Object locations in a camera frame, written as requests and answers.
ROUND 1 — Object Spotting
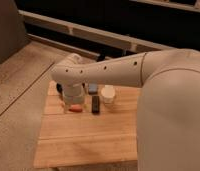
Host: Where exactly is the white ceramic cup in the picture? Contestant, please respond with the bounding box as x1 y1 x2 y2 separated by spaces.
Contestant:
101 85 116 104

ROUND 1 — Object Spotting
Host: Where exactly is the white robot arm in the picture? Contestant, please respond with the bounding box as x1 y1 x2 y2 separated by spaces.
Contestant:
51 49 200 171

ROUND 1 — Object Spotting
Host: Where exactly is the dark ceramic bowl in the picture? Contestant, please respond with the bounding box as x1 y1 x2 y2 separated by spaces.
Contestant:
56 83 63 94

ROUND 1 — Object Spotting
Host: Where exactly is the blue grey sponge block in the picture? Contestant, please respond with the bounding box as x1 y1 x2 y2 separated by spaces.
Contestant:
88 84 98 94

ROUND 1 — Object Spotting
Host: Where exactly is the black rectangular block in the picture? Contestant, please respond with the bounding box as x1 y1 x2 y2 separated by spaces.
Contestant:
92 96 100 114

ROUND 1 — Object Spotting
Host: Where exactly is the orange carrot toy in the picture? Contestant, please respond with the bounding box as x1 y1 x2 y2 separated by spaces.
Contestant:
69 105 82 112

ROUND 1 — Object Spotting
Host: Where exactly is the light wooden table board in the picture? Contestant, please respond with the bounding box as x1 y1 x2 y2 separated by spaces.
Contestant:
34 82 139 168

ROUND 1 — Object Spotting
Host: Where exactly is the grey cabinet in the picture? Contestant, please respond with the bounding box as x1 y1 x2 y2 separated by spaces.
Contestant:
0 0 29 63

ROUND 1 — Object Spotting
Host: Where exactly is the white wooden rail frame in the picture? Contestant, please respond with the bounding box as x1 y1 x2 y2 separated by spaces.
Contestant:
15 0 200 54

